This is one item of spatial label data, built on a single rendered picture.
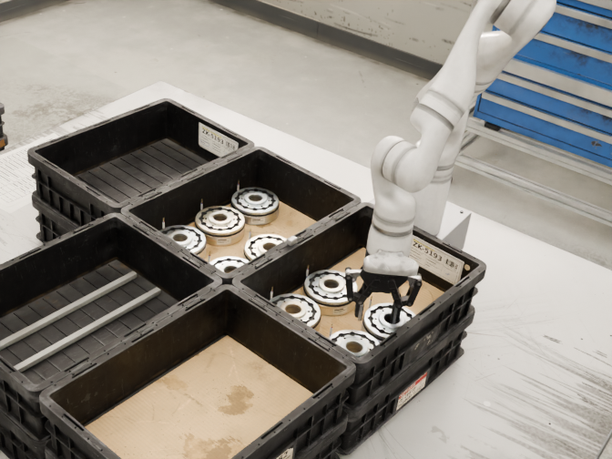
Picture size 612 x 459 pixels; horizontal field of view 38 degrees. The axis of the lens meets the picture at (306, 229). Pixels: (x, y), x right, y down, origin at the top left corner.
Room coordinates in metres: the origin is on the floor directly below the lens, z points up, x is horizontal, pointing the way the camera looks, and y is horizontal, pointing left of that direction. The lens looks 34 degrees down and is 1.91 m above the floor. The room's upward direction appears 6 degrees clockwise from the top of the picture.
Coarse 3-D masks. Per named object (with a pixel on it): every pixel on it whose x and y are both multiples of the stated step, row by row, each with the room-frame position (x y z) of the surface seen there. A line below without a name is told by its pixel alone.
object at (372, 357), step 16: (352, 208) 1.52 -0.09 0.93; (368, 208) 1.54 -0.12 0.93; (336, 224) 1.46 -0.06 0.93; (304, 240) 1.39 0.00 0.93; (432, 240) 1.44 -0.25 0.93; (272, 256) 1.33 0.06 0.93; (464, 256) 1.40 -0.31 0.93; (256, 272) 1.28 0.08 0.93; (480, 272) 1.35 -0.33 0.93; (240, 288) 1.23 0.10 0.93; (464, 288) 1.31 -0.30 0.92; (272, 304) 1.19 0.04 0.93; (432, 304) 1.24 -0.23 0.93; (448, 304) 1.27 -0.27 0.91; (288, 320) 1.16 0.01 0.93; (416, 320) 1.19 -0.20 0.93; (320, 336) 1.13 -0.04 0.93; (400, 336) 1.15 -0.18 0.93; (368, 352) 1.10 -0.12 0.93; (384, 352) 1.11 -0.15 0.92; (368, 368) 1.08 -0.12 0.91
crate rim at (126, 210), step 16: (224, 160) 1.65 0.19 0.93; (288, 160) 1.68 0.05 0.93; (192, 176) 1.58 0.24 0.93; (160, 192) 1.50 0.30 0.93; (128, 208) 1.44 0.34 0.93; (144, 224) 1.39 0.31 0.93; (320, 224) 1.45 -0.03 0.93; (192, 256) 1.30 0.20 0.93; (224, 272) 1.27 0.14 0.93; (240, 272) 1.27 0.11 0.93
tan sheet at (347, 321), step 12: (360, 252) 1.51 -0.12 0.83; (348, 264) 1.47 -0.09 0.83; (360, 264) 1.47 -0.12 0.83; (360, 276) 1.43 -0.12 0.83; (300, 288) 1.37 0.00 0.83; (360, 288) 1.39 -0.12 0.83; (408, 288) 1.41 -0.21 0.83; (432, 288) 1.42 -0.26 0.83; (372, 300) 1.36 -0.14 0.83; (384, 300) 1.37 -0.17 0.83; (420, 300) 1.38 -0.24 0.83; (432, 300) 1.38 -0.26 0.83; (348, 312) 1.31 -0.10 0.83; (324, 324) 1.27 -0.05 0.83; (336, 324) 1.28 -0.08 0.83; (348, 324) 1.28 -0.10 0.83; (360, 324) 1.28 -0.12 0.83
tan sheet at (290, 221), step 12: (288, 216) 1.62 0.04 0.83; (300, 216) 1.62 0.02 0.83; (252, 228) 1.56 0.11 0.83; (264, 228) 1.56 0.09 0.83; (276, 228) 1.57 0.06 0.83; (288, 228) 1.57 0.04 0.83; (300, 228) 1.58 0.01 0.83; (240, 240) 1.51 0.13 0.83; (216, 252) 1.46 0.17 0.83; (228, 252) 1.46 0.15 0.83; (240, 252) 1.47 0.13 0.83
